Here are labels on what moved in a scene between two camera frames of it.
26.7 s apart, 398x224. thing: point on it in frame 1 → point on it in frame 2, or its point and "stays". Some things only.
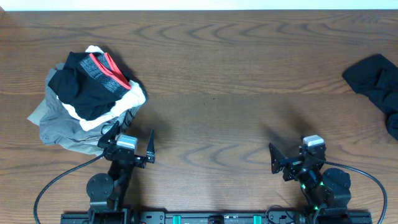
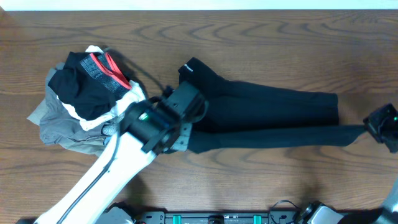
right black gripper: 279,163 → 375,122
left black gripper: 125,156 → 185,137
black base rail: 210,218 stays
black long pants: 376,77 → 240,116
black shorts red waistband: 90,83 stays
